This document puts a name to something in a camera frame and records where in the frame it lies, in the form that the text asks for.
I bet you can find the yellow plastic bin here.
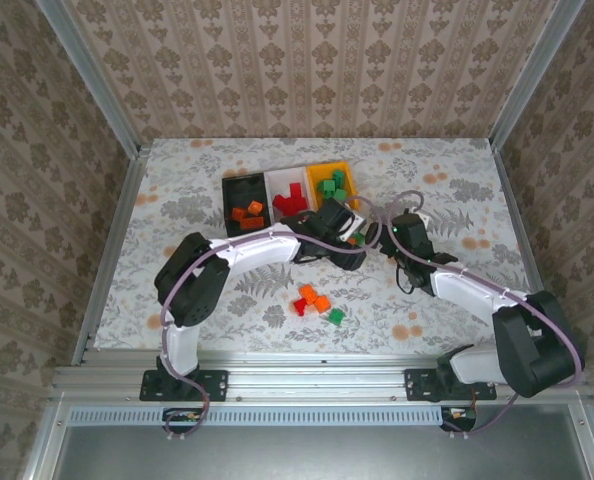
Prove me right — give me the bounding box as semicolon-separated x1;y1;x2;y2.
305;160;362;214

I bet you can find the white plastic bin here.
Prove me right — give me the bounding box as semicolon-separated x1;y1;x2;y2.
263;167;319;225

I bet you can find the black plastic bin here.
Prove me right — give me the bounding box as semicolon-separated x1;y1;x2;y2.
221;172;277;239

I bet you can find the floral patterned table cover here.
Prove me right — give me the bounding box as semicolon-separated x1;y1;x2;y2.
92;137;553;357

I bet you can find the wide aluminium extrusion beam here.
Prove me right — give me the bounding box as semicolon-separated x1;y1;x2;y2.
51;349;594;402

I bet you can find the grey metal sheet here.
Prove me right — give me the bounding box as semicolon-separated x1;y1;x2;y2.
51;424;593;480

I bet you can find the aluminium table edge rail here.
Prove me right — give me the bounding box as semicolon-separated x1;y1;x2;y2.
489;142;568;365
70;143;153;365

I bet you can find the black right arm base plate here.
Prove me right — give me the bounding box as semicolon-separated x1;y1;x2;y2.
404;368;497;403

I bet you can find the slotted grey cable duct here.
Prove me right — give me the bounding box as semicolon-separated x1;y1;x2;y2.
68;405;443;427

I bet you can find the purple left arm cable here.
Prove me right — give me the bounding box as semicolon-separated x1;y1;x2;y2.
159;192;386;444

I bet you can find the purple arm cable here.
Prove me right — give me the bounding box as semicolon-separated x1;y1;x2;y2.
159;192;386;444
386;189;584;437

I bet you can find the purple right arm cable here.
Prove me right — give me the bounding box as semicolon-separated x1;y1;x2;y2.
386;189;584;437

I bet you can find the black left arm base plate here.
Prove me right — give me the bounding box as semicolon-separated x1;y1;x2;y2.
140;368;229;403

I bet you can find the aluminium frame post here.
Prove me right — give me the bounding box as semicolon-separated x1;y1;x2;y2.
489;0;588;151
33;0;146;156

